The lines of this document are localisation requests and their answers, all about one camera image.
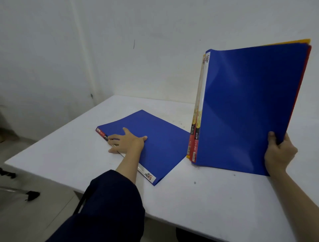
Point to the person's left middle finger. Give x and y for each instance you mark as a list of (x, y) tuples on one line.
[(114, 136)]

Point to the person's right forearm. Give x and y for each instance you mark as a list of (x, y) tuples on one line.
[(296, 207)]

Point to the red plastic clip folder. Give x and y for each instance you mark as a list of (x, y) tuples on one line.
[(309, 52)]

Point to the person's right thumb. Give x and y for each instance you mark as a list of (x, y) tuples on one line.
[(272, 138)]

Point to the yellow plastic clip folder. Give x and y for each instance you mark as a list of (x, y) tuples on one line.
[(302, 41)]

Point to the blue plastic clip folder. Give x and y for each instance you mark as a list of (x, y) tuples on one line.
[(249, 107), (163, 144)]

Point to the navy blue sleeve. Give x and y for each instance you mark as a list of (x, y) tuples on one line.
[(109, 209)]

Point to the person's left thumb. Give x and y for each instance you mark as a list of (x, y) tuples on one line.
[(142, 139)]

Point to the person's left forearm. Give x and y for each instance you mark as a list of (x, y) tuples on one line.
[(129, 164)]

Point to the metal leg with black foot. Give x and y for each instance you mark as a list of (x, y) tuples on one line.
[(31, 195)]

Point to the black stand foot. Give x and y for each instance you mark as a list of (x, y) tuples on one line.
[(7, 173)]

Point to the person's right hand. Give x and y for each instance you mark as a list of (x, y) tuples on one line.
[(278, 157)]

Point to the person's left hand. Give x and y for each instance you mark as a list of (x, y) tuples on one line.
[(128, 144)]

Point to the person's left little finger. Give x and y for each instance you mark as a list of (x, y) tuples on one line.
[(112, 150)]

